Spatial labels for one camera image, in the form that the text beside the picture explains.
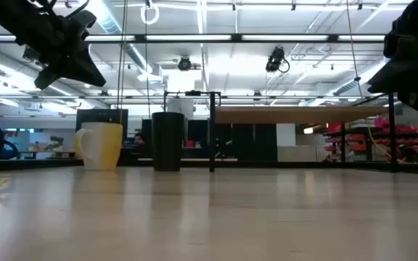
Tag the rack with red bins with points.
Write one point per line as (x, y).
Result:
(357, 137)

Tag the black ceiling-mounted device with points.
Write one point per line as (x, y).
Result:
(30, 54)

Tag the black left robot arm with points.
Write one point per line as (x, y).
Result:
(9, 18)

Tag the wooden shelf black frame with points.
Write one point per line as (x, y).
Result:
(296, 114)

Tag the round black ceiling fixture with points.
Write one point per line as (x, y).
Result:
(184, 64)

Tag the black overhead camera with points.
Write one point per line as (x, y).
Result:
(275, 59)

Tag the tall black cup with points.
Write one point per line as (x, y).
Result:
(168, 141)

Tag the black monitor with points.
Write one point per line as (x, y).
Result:
(100, 115)

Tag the black metal table frame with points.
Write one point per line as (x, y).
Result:
(267, 164)

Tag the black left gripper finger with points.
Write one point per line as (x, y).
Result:
(85, 74)
(47, 79)

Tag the small potted plant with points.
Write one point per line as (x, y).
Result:
(56, 142)

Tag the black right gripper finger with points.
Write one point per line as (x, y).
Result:
(417, 101)
(401, 79)

